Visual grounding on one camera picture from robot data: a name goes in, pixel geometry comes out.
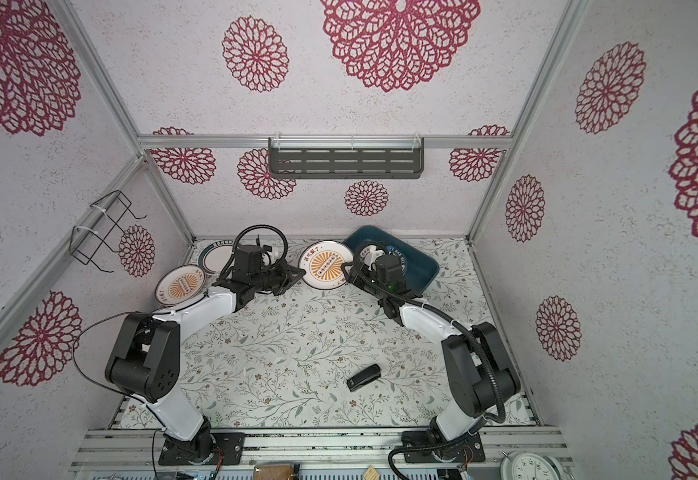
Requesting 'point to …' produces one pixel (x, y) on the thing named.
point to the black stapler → (364, 378)
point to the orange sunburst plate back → (322, 263)
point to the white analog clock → (530, 465)
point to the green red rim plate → (214, 255)
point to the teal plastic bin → (417, 267)
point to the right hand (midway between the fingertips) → (346, 263)
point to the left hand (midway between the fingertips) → (306, 274)
